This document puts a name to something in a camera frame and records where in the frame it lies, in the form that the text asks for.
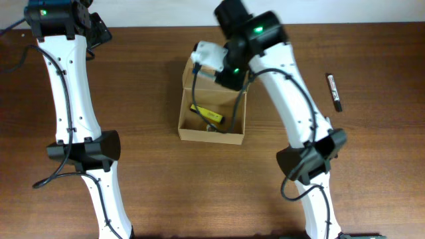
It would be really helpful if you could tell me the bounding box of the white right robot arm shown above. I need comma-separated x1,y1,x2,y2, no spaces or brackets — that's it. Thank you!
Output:
214,0,347,238

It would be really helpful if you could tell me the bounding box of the black whiteboard marker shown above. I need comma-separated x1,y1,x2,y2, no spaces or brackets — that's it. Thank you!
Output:
326,73,343,112

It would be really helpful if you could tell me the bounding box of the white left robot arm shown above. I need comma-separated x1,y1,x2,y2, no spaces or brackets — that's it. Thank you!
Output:
24,0,135,238

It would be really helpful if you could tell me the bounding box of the clear yellow tape roll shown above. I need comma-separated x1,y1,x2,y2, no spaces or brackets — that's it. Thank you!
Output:
207,124,216,131

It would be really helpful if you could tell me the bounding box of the open cardboard box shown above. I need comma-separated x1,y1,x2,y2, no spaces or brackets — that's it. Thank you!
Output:
177,59,247,145

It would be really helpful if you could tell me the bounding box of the yellow highlighter marker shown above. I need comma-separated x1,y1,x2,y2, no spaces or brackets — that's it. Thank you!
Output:
190,104,225,124

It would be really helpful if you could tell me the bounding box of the blue whiteboard marker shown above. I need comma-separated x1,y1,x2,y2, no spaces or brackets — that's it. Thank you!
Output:
199,72,216,79

